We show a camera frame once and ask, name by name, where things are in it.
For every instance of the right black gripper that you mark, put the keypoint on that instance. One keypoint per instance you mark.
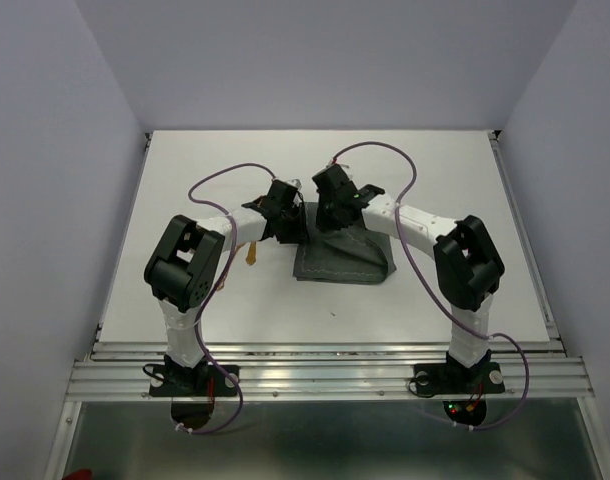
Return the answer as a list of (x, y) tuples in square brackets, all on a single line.
[(322, 220)]

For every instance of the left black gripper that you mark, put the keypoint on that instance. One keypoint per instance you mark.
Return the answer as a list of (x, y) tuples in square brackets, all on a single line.
[(300, 234)]

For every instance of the grey cloth napkin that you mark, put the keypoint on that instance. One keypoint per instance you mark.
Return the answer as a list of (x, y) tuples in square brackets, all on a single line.
[(347, 256)]

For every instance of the gold knife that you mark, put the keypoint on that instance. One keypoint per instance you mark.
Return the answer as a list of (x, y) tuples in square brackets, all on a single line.
[(251, 257)]

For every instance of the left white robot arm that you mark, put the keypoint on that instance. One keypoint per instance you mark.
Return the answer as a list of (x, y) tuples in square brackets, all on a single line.
[(193, 257)]

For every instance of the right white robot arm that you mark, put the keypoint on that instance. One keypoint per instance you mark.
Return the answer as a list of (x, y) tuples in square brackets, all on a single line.
[(456, 261)]

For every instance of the red object at corner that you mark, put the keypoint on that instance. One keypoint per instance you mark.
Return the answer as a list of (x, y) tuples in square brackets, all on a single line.
[(81, 474)]

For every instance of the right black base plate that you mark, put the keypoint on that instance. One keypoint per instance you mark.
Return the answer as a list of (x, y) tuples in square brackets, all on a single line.
[(455, 380)]

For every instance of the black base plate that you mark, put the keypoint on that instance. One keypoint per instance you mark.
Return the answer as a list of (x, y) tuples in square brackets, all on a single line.
[(202, 382), (455, 380)]

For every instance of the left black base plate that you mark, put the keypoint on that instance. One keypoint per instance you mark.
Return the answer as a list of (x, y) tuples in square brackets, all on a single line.
[(202, 382)]

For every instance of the aluminium mounting rail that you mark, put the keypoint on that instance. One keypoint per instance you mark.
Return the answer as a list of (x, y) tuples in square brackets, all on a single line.
[(326, 372)]

